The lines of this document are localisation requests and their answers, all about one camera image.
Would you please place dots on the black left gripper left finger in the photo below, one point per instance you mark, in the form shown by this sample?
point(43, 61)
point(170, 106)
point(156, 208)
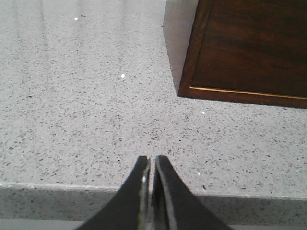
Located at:
point(127, 210)

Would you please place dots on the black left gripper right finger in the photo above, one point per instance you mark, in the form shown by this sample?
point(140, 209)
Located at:
point(175, 207)

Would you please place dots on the dark wooden drawer cabinet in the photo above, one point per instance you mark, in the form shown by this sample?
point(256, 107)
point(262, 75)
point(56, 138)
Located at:
point(248, 51)

